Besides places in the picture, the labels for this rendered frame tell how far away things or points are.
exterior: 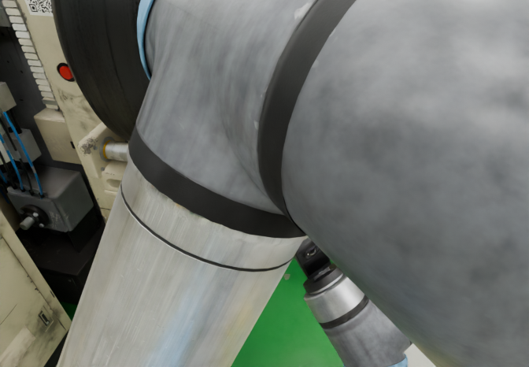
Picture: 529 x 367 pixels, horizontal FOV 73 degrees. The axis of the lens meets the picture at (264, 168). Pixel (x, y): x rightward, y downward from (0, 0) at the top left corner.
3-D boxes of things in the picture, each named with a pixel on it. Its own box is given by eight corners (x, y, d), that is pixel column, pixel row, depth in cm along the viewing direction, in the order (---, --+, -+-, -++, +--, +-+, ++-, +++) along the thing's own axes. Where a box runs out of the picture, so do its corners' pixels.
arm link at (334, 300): (322, 328, 54) (375, 293, 55) (305, 299, 54) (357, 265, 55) (312, 314, 62) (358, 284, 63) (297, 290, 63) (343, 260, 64)
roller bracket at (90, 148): (88, 179, 84) (75, 144, 78) (163, 100, 115) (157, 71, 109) (101, 180, 84) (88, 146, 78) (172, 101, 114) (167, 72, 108)
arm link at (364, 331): (391, 349, 63) (349, 387, 60) (352, 286, 65) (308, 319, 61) (425, 361, 54) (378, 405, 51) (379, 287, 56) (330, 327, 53)
